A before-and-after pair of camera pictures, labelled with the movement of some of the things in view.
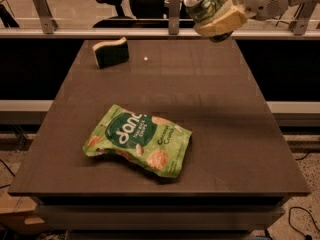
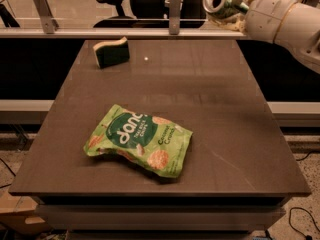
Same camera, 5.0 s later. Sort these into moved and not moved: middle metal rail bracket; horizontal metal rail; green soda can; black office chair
Moved: green soda can
Not moved: black office chair; horizontal metal rail; middle metal rail bracket
